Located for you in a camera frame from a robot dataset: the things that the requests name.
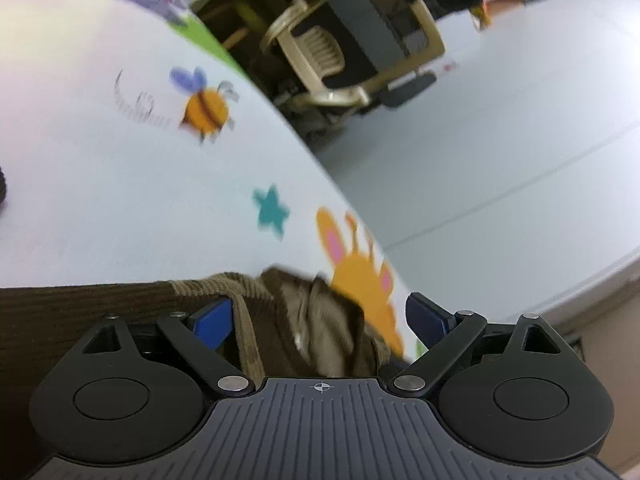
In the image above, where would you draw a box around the white wardrobe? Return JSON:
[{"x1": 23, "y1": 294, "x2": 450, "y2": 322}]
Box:
[{"x1": 318, "y1": 0, "x2": 639, "y2": 321}]

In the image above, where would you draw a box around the brown dotted corduroy garment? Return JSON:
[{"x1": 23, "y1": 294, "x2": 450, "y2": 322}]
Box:
[{"x1": 1, "y1": 268, "x2": 407, "y2": 479}]

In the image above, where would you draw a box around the beige office chair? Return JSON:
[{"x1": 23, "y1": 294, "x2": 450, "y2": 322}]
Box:
[{"x1": 254, "y1": 0, "x2": 445, "y2": 142}]

